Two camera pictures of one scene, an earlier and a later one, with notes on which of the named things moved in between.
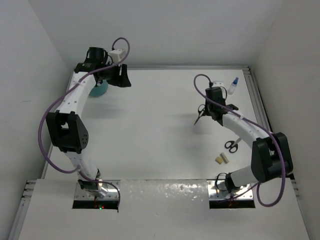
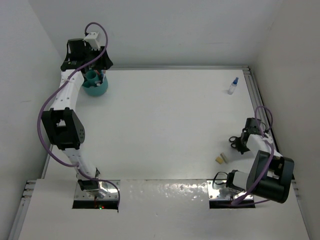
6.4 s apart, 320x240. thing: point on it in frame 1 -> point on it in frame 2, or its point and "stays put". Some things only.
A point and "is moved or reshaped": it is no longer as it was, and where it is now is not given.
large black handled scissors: [232, 145] is moved or reshaped
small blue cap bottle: [233, 86] stays put
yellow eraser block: [219, 160] stays put
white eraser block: [224, 158] stays put
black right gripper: [206, 111] -> [242, 150]
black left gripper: [120, 80] -> [104, 62]
